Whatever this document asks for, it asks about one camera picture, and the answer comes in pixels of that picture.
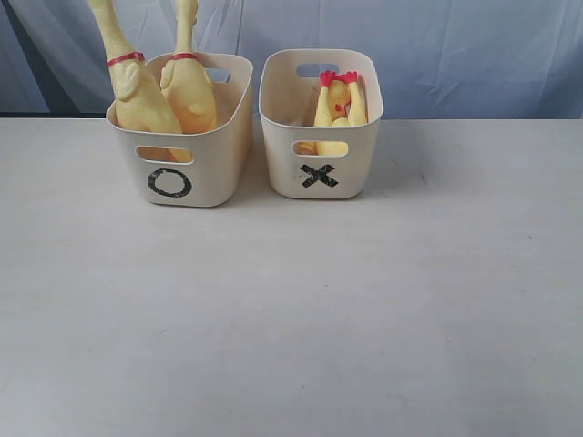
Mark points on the cream bin marked X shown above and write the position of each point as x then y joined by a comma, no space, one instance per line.
290,85

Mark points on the cream bin marked O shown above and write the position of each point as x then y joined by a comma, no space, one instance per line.
198,170

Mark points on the whole rubber chicken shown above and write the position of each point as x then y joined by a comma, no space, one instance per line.
184,80
139,103

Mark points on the headless yellow rubber chicken body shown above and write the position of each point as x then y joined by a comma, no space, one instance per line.
336,89

